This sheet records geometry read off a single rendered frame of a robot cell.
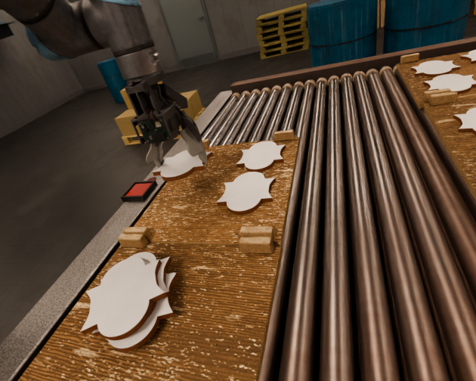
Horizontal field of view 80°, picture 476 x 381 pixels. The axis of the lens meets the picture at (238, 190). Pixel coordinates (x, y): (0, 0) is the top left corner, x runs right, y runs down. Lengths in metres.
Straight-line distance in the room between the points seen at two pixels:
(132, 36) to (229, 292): 0.45
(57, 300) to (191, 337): 0.32
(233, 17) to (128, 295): 7.63
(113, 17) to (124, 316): 0.46
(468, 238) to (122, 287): 0.54
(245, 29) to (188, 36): 1.48
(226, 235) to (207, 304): 0.15
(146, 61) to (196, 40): 7.62
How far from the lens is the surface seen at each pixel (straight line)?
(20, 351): 0.66
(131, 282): 0.50
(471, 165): 0.70
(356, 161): 0.73
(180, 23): 8.25
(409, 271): 0.50
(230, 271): 0.50
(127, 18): 0.56
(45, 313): 0.68
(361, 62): 1.39
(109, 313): 0.49
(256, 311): 0.44
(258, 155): 0.76
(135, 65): 0.56
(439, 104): 0.95
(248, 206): 0.59
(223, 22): 7.97
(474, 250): 0.55
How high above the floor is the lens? 1.31
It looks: 34 degrees down
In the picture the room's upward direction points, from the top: 17 degrees counter-clockwise
